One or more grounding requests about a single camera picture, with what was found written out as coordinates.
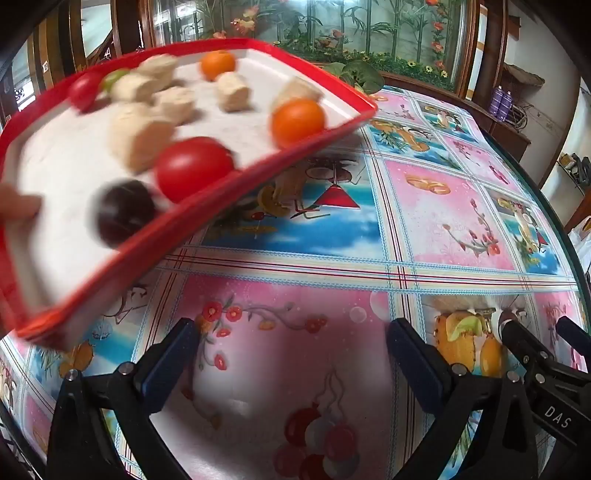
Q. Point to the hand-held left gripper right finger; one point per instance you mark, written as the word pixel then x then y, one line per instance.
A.
pixel 415 364

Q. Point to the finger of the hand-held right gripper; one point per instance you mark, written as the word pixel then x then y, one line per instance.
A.
pixel 519 337
pixel 575 332

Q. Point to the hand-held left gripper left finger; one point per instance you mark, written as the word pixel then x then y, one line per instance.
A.
pixel 166 364

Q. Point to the dark purple grape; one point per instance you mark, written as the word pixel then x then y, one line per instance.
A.
pixel 124 210

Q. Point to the large red tomato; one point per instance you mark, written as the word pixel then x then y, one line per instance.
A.
pixel 194 168

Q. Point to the red and white tray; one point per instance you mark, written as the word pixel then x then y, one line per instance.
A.
pixel 60 184

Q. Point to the large orange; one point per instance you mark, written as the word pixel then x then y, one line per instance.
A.
pixel 298 121

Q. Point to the small red tomato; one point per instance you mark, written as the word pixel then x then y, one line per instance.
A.
pixel 84 91

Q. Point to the green grape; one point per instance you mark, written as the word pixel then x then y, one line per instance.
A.
pixel 113 79

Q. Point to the beige bread chunk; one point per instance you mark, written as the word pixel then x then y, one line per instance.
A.
pixel 298 90

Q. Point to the small orange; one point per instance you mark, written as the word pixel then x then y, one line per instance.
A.
pixel 217 64

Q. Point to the white plastic bag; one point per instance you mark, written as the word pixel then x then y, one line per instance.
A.
pixel 582 240

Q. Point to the printed tablecloth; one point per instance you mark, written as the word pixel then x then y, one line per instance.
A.
pixel 295 258

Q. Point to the purple bottle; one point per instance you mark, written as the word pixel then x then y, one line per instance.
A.
pixel 496 99
pixel 507 101

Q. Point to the green bok choy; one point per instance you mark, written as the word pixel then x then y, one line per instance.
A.
pixel 355 76

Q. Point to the painted bamboo glass screen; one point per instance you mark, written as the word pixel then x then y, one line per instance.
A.
pixel 369 27

